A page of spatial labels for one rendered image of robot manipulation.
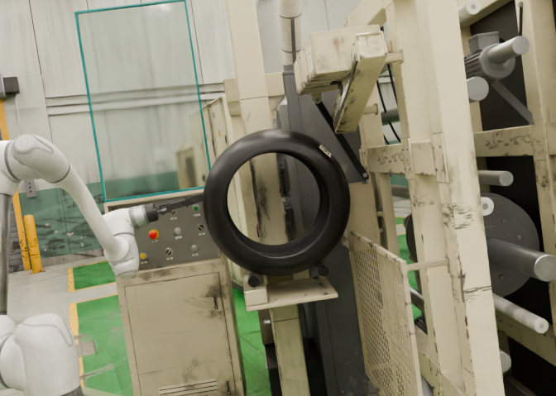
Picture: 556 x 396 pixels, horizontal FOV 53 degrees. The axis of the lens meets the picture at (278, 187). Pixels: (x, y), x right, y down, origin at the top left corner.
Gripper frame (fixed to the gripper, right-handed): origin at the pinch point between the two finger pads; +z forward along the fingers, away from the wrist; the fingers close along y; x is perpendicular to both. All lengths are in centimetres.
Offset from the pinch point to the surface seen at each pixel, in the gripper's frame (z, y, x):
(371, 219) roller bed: 72, 18, 32
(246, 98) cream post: 33, 25, -36
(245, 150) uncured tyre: 25.5, -12.3, -13.1
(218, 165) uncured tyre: 13.8, -9.9, -10.5
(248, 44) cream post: 41, 25, -59
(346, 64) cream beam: 67, -37, -31
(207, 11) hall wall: 48, 927, -322
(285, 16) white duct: 67, 63, -75
